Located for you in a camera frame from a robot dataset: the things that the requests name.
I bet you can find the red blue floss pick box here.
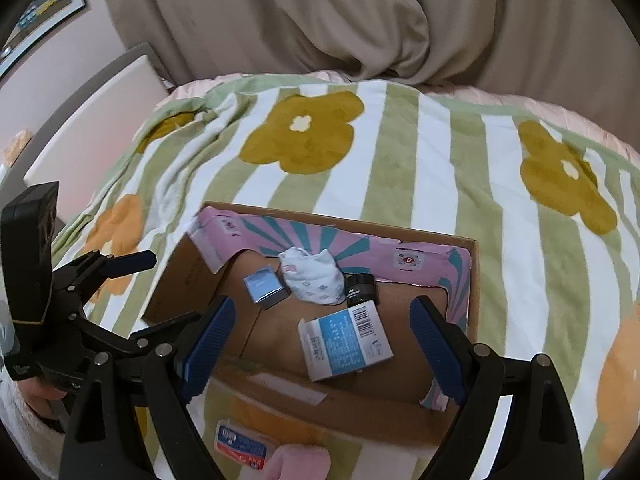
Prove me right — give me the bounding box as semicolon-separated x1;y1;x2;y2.
214;419;278;470

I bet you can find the white blue Super Deer box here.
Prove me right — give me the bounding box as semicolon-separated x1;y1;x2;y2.
297;301;394;382

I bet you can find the black round jar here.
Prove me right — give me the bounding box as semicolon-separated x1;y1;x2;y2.
345;273;378;308

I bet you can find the small blue grey box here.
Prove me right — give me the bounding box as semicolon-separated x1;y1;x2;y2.
243;266;290;310

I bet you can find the white patterned sock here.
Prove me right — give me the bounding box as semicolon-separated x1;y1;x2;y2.
278;247;345;306

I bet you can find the pink fluffy headband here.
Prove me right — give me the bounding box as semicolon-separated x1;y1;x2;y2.
262;444;331;480

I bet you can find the person left hand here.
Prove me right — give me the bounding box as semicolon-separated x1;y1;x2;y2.
17;377;66;420

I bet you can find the white headboard panel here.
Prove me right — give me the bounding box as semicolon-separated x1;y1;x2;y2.
24;55;168;222

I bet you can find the pink teal cardboard box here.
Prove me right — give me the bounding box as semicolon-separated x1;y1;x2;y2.
143;203;480;450

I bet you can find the green striped floral blanket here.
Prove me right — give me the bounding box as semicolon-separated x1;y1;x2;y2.
53;75;639;479

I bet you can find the framed wall picture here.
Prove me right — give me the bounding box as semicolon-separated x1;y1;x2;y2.
1;0;87;78

